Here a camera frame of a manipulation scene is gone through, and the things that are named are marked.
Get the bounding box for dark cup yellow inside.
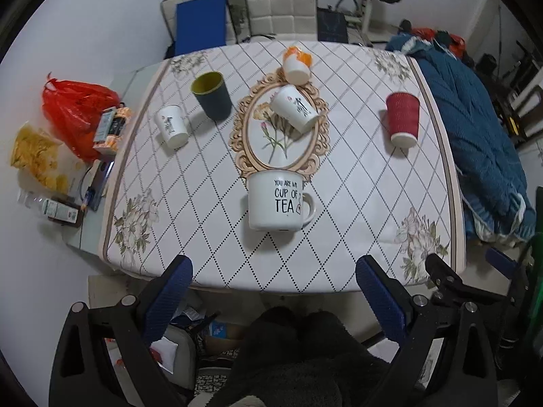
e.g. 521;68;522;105
190;72;232;121

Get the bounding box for blue quilted blanket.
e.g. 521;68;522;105
384;34;537;243

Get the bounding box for white paper sheet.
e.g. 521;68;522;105
150;337;180;374

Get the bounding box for teal box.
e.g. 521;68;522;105
94;108;118;143

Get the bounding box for blue cushion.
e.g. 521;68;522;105
175;0;227;57

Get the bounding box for dark shopping bag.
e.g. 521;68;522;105
317;7;349;43

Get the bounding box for beige padded chair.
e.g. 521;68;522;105
243;0;318;44

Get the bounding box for person's dark fleece pants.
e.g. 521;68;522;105
208;305;401;407

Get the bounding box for white weight rack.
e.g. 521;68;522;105
345;0;385;37

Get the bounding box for orange red cloth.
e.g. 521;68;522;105
409;26;467;58

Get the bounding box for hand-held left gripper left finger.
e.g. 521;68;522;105
50;255;196;407

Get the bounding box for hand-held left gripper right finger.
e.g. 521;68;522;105
355;255;500;407

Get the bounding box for small green white box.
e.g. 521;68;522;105
42;197;84;226

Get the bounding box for bag of yellow chips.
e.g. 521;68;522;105
9;123;71;191

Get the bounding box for dark phone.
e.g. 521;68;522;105
84;159;116;213

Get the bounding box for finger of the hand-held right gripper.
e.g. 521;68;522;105
425;253;516;306
486;248;531;291

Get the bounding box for large white printed cup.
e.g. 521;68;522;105
270;84;320;132

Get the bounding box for cardboard box blue print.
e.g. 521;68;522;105
204;320;247;342

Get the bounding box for orange and white cup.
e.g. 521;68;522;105
283;45;314;85

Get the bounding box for clear plastic bottle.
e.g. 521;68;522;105
17;190;56;213

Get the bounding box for orange packet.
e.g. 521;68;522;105
92;105;132;156

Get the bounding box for red ribbed paper cup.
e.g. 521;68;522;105
385;92;420;149

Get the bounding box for red plastic bag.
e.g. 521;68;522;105
41;74;121;162

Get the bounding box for white enamel mug black lettering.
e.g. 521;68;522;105
247;171;317;232

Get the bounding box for floral diamond pattern tablecloth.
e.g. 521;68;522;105
98;41;467;295

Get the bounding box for small white printed cup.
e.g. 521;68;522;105
154;104;188;150

